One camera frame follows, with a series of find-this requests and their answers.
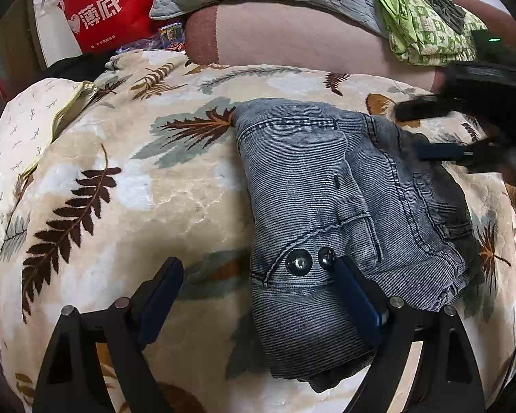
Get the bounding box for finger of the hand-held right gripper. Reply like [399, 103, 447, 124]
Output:
[396, 97, 452, 122]
[413, 142, 469, 168]

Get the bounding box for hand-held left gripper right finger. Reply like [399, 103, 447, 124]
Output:
[334, 256, 486, 413]

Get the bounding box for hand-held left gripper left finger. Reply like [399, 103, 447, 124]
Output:
[32, 257, 185, 413]

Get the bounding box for grey denim jeans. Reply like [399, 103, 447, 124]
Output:
[232, 98, 486, 394]

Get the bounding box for green patterned quilt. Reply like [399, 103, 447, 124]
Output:
[353, 0, 488, 67]

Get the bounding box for brown quilted cushion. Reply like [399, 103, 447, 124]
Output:
[451, 0, 516, 65]

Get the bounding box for cream leaf-print blanket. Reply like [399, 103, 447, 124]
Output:
[0, 49, 516, 413]

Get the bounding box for dark grey cloth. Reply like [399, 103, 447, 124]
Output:
[367, 0, 467, 35]

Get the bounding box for pink brown bolster pillow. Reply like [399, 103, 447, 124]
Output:
[185, 2, 516, 93]

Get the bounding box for cream small-print pillow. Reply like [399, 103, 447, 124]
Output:
[0, 78, 97, 285]

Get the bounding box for black cloth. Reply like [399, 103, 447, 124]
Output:
[47, 54, 117, 82]

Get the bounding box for small colourful box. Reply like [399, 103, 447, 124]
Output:
[158, 23, 186, 52]

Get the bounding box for red shopping bag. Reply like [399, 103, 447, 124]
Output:
[32, 0, 173, 67]

